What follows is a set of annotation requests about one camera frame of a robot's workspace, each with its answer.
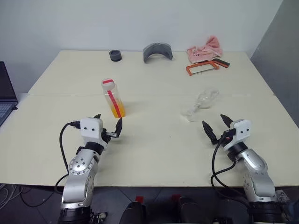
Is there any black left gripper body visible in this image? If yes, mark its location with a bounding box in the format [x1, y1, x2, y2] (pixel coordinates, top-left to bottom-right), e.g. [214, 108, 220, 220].
[101, 128, 118, 150]

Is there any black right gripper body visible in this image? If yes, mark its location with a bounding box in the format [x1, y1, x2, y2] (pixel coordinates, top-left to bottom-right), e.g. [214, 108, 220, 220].
[219, 128, 235, 147]

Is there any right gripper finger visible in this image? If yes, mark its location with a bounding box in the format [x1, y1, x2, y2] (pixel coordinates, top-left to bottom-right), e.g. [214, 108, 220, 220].
[220, 114, 234, 129]
[202, 120, 219, 144]

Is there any orange juice bottle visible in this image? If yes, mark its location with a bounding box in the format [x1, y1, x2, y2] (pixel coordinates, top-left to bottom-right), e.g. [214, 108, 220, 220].
[100, 78, 127, 119]

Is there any clear plastic wine glass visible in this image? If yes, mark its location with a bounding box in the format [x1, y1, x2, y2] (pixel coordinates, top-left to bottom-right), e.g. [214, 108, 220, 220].
[180, 86, 221, 123]

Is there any black and red hand tool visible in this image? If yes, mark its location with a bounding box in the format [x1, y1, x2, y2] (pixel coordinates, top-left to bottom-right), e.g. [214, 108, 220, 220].
[211, 58, 231, 69]

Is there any orange hacksaw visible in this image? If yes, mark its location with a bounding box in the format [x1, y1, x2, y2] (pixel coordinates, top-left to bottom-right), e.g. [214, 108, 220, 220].
[185, 59, 219, 77]

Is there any pink cloth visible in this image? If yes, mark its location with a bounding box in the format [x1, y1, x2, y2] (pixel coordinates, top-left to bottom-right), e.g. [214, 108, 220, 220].
[186, 35, 224, 64]

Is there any grey curved pad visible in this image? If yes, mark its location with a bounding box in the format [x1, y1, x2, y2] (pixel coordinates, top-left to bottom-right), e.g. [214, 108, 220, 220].
[142, 42, 174, 64]

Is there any dark rounded shape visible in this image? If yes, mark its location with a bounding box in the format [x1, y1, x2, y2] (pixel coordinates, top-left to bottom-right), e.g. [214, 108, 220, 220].
[120, 201, 147, 224]

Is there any dark laptop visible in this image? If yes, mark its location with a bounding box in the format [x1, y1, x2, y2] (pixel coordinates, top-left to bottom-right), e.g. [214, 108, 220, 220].
[0, 61, 19, 127]

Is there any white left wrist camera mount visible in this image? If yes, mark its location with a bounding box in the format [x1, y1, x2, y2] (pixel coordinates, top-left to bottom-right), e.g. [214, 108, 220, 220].
[79, 117, 104, 144]

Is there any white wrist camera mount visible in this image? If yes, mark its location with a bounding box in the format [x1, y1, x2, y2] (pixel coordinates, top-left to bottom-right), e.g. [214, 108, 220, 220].
[222, 119, 254, 151]
[79, 117, 104, 144]

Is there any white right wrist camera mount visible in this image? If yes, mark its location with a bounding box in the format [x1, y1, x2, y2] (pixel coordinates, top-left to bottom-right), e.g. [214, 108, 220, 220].
[222, 119, 254, 151]

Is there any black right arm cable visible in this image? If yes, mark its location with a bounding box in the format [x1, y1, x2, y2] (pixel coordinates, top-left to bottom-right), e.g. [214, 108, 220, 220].
[210, 134, 252, 210]

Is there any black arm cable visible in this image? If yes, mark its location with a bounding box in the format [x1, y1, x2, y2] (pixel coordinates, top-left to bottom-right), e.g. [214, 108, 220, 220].
[210, 134, 252, 210]
[55, 120, 81, 195]

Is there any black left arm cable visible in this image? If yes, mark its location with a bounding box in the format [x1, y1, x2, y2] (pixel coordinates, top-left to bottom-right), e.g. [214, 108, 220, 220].
[55, 120, 81, 195]

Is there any black floor cable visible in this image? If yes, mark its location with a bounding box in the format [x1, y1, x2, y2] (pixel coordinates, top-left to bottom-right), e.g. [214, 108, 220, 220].
[19, 186, 59, 209]

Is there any white floor cable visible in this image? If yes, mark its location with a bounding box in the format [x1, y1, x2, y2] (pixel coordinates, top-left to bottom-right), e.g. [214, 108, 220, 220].
[0, 183, 24, 209]

